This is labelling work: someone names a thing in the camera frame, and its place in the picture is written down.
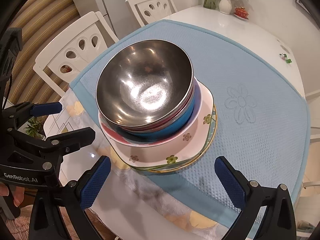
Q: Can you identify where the person's left hand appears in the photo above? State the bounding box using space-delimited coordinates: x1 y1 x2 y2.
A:
0 182 25 208

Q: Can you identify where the green potted plant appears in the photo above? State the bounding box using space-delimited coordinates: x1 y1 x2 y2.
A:
25 116 47 138

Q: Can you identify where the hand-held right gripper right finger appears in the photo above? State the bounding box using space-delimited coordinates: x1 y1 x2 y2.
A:
214 156 297 240

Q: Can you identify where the blue steel bowl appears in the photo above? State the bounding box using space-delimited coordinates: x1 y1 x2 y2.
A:
130 80 200 140

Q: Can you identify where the pink steel bowl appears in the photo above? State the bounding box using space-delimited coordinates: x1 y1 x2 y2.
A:
96 39 195 130

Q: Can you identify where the small green flower ornament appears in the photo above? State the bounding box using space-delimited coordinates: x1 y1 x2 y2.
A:
279 52 293 64

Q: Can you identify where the round plate with blue flower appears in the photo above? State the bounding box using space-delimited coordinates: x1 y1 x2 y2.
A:
150 105 218 173

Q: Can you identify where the pink patterned bowl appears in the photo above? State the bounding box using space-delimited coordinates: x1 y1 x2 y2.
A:
98 81 202 146

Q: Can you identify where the white ceramic vase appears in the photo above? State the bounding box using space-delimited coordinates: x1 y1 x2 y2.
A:
219 0 233 15

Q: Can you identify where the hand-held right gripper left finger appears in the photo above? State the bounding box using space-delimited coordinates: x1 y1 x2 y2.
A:
28 156 112 240

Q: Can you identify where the red lidded tea cup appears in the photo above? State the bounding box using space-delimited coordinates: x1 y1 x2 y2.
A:
234 7 250 20

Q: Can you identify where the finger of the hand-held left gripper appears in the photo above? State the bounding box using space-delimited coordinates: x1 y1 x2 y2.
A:
45 127 96 166
5 102 63 130

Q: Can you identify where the light blue table mat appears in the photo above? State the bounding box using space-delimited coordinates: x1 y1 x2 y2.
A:
69 19 310 235

